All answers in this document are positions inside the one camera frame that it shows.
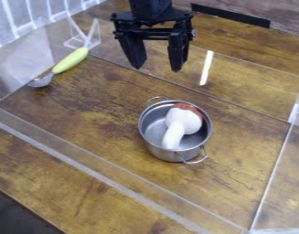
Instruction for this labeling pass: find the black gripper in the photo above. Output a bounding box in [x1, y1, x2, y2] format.
[109, 0, 195, 72]

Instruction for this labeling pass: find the white red toy mushroom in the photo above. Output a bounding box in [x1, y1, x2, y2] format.
[161, 102, 203, 149]

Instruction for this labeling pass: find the silver metal pot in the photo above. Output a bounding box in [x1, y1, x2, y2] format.
[137, 100, 212, 165]

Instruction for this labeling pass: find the black strip on table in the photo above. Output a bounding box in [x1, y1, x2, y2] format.
[191, 3, 271, 28]

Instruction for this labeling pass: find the clear acrylic stand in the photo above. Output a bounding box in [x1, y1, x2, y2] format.
[64, 17, 101, 49]

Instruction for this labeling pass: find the green handled metal spoon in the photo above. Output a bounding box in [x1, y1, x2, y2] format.
[28, 47, 89, 88]

